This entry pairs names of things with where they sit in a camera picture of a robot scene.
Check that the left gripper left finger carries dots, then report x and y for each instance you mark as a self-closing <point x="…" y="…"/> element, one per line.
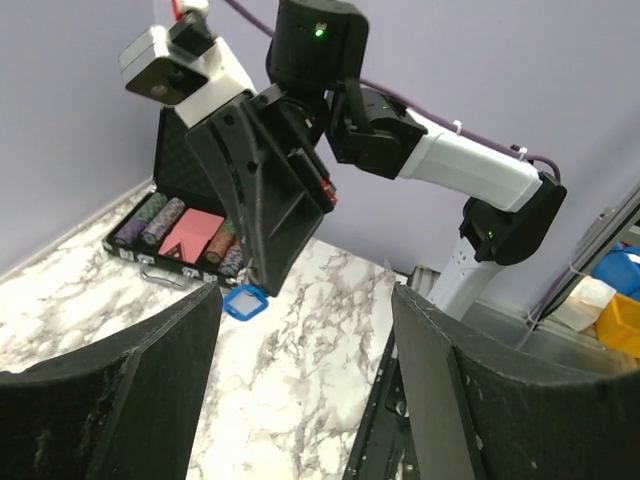
<point x="124" y="407"/>

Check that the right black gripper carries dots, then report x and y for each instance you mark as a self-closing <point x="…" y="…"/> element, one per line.
<point x="258" y="151"/>

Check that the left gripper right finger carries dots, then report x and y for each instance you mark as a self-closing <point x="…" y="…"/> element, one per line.
<point x="480" y="409"/>

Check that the silver keyring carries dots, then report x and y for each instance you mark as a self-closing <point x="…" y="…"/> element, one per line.
<point x="246" y="274"/>

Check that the blue key tag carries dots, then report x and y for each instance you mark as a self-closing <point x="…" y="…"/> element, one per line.
<point x="245" y="301"/>

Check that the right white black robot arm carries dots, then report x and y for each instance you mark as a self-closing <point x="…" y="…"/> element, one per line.
<point x="318" y="47"/>

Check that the red playing card deck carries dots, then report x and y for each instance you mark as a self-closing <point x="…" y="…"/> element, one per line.
<point x="190" y="235"/>

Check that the orange brown chip stack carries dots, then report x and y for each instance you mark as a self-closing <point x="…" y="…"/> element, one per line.
<point x="220" y="243"/>

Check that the blue white chip stack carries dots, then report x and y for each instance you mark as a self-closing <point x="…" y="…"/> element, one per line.
<point x="233" y="261"/>

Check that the black poker chip case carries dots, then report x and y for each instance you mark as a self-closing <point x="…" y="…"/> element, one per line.
<point x="176" y="173"/>

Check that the grey purple chip stack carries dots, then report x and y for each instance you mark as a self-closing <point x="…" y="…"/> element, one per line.
<point x="159" y="226"/>

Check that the green poker chip stack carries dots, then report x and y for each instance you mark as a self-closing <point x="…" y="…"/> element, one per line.
<point x="151" y="207"/>

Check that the purple poker chip stack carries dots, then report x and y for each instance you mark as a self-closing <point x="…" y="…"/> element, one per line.
<point x="130" y="232"/>

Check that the yellow plastic bin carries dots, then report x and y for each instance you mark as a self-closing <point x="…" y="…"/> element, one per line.
<point x="618" y="325"/>

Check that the blue plastic bin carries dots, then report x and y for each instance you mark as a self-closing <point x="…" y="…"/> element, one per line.
<point x="619" y="269"/>

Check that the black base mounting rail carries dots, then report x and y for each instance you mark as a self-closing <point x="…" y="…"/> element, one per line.
<point x="383" y="448"/>

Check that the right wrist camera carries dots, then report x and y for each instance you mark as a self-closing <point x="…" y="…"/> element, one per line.
<point x="187" y="67"/>

